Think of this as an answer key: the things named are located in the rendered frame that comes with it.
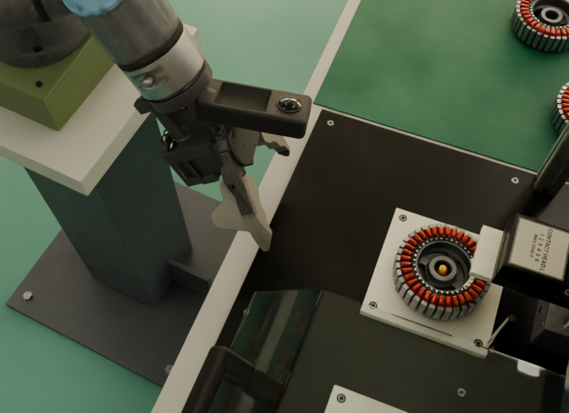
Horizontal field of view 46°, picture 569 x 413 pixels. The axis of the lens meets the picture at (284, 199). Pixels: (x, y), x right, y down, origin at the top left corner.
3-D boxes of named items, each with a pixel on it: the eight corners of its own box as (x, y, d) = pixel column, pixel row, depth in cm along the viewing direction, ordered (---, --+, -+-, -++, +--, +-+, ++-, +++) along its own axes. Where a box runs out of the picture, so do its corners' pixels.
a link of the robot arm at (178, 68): (192, 10, 65) (169, 63, 60) (216, 46, 68) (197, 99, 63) (132, 33, 68) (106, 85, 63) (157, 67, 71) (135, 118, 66)
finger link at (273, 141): (252, 140, 86) (212, 129, 78) (293, 129, 83) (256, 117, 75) (256, 163, 85) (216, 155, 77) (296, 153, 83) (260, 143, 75)
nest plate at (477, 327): (359, 314, 79) (360, 311, 78) (394, 212, 86) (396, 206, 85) (483, 360, 76) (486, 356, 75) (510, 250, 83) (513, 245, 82)
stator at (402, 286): (380, 301, 79) (383, 289, 75) (406, 223, 84) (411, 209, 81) (473, 335, 76) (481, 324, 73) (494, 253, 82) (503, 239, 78)
